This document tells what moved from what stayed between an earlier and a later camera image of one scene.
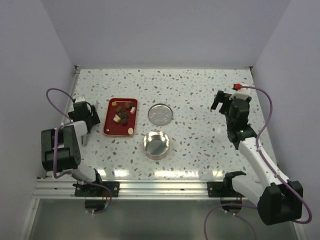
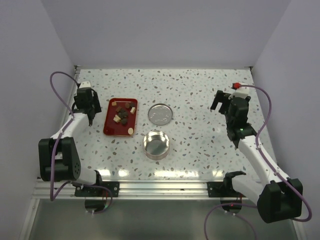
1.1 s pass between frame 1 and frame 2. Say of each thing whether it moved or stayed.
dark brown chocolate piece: stayed
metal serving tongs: moved
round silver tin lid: stayed
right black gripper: stayed
